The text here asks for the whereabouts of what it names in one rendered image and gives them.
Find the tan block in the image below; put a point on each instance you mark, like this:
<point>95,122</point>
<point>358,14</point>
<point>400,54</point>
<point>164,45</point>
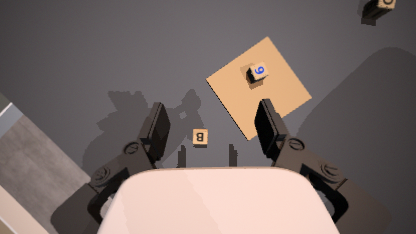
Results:
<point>257,72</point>
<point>200,136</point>
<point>374,9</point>

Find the orange flat mat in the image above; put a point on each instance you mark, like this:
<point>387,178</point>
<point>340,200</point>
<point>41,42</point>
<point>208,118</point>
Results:
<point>241,98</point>

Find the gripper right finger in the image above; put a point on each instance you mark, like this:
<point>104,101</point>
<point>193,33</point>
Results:
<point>356,211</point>

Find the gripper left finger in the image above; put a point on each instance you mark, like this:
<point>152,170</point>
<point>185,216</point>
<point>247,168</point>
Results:
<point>80,213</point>

